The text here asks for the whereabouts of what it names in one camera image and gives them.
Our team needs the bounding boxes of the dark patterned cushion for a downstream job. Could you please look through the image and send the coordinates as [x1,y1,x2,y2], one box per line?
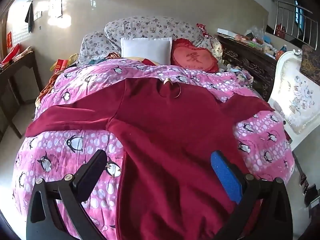
[300,44,320,79]

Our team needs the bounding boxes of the dark hanging cloth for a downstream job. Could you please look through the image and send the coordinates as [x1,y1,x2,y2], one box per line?
[25,1,34,33]

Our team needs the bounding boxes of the wall chart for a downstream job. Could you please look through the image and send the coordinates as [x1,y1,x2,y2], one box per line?
[49,0,63,19]

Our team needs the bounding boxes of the small floral pillow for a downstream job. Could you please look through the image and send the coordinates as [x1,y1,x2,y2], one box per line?
[79,31,121,64]

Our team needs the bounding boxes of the red heart cushion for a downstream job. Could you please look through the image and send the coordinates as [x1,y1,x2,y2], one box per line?
[171,38,220,73]

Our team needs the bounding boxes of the white floral chair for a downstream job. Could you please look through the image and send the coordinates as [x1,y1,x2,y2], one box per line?
[267,50,320,152]

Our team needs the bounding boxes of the white pillow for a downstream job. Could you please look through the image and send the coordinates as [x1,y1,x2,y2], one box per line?
[120,37,173,65]

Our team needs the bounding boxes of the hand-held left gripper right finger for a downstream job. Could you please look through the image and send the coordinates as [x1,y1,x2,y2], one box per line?
[211,151,293,240]

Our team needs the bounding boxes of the orange cloth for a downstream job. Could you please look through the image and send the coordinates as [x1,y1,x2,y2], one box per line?
[36,74,57,105]

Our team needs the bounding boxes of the metal stair railing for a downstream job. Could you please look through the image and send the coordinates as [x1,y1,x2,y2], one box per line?
[271,0,319,47]

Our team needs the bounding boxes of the yellow red blanket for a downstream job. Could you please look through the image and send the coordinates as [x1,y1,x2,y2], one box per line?
[136,57,160,67]

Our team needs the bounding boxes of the red yellow boxes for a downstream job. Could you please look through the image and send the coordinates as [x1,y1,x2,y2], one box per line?
[51,59,70,74]

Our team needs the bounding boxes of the red patterned cloth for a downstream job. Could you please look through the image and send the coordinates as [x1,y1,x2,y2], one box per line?
[196,23,213,39]

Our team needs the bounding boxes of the clutter of packets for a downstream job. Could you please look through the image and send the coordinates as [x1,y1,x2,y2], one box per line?
[235,26,278,58]

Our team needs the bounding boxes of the dark carved wooden cabinet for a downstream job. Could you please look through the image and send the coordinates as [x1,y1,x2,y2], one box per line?
[217,34,278,100]

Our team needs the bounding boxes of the dark wooden side table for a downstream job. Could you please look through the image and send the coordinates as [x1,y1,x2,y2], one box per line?
[0,46,44,139]

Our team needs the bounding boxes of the floral grey bedding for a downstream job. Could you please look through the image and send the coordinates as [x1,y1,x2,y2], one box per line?
[104,16,204,48]

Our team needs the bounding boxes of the red flat box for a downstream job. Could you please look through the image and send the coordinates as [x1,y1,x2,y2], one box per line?
[1,44,20,64]

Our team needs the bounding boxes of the pink penguin blanket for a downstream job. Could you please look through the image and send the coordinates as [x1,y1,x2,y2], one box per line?
[11,57,295,240]

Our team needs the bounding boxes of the dark red sweater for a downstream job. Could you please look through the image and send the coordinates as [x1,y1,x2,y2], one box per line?
[26,76,274,240]

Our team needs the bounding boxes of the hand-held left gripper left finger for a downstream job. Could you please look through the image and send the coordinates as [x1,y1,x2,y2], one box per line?
[26,149,108,240]

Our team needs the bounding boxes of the pile of small clothes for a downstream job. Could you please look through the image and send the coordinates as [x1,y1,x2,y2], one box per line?
[220,64,253,85]

